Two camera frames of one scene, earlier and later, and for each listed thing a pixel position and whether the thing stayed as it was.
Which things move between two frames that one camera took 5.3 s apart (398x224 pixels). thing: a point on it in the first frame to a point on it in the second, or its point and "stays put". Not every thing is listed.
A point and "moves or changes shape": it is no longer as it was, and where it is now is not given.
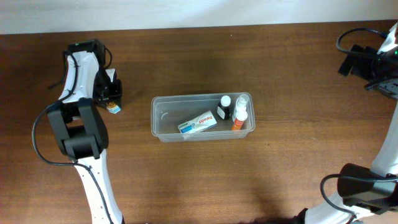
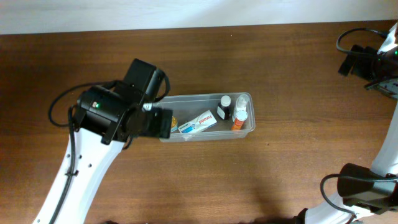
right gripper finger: x=357 y=60 stays put
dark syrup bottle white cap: x=224 y=107 stays put
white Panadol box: x=198 y=124 stays put
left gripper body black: x=111 y=92 to x=160 y=123
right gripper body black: x=356 y=60 stays put
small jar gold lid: x=112 y=105 moves or changes shape
